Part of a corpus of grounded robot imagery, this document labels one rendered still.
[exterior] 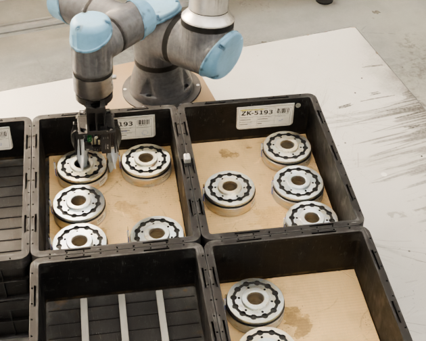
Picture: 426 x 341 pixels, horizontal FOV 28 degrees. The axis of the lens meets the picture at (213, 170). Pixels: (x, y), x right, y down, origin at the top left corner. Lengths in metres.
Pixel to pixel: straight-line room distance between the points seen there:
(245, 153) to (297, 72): 0.53
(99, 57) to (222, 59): 0.37
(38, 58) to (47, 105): 1.44
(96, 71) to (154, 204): 0.31
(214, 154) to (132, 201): 0.22
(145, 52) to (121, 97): 0.15
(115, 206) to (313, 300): 0.44
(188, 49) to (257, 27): 1.95
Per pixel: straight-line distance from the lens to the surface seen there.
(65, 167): 1.76
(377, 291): 1.49
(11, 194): 1.77
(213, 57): 1.82
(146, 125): 1.80
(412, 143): 2.11
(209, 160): 1.81
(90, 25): 1.54
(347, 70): 2.32
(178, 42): 1.86
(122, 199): 1.73
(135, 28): 1.61
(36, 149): 1.71
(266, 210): 1.70
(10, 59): 3.65
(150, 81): 1.98
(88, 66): 1.56
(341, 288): 1.58
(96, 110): 1.60
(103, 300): 1.55
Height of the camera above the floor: 2.02
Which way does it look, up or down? 42 degrees down
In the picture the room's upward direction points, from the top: 1 degrees clockwise
